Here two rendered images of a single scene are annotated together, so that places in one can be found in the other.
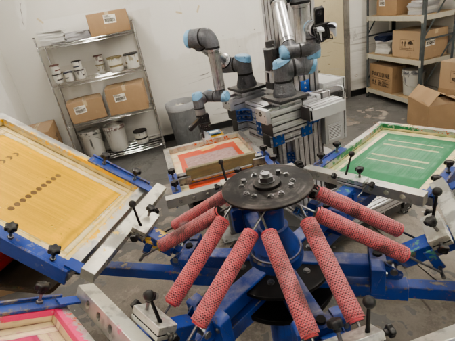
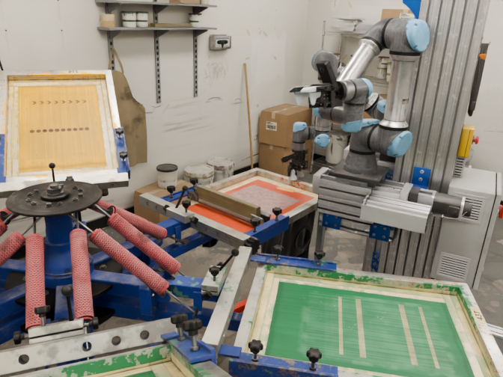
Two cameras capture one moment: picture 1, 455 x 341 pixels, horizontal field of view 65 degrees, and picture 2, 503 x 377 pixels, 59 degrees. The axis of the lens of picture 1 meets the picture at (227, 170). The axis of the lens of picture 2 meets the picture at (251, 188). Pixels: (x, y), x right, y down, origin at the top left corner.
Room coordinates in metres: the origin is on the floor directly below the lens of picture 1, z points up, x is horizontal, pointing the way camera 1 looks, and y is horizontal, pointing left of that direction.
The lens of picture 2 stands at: (0.61, -1.58, 1.91)
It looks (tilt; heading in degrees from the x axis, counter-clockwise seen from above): 22 degrees down; 49
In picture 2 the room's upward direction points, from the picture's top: 2 degrees clockwise
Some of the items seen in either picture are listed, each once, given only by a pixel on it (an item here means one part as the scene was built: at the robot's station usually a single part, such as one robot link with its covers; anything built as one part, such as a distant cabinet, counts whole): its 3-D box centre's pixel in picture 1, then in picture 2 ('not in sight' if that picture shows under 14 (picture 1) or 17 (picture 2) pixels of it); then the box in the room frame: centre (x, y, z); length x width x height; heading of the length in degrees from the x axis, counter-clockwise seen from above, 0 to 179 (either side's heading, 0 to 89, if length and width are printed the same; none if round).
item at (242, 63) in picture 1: (242, 63); (387, 114); (2.71, -0.25, 1.42); 0.13 x 0.12 x 0.14; 53
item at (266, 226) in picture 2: (269, 164); (266, 230); (1.87, -0.25, 0.97); 0.30 x 0.05 x 0.07; 10
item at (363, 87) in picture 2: (312, 28); (356, 90); (1.98, -0.57, 1.65); 0.11 x 0.08 x 0.09; 178
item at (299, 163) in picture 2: (203, 122); (298, 159); (2.43, 0.10, 1.12); 0.09 x 0.08 x 0.12; 100
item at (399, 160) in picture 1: (387, 150); (320, 295); (1.60, -0.81, 1.05); 1.08 x 0.61 x 0.23; 130
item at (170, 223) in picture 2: not in sight; (171, 227); (1.50, -0.03, 1.02); 0.17 x 0.06 x 0.05; 10
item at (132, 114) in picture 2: not in sight; (119, 110); (2.25, 2.09, 1.06); 0.53 x 0.07 x 1.05; 10
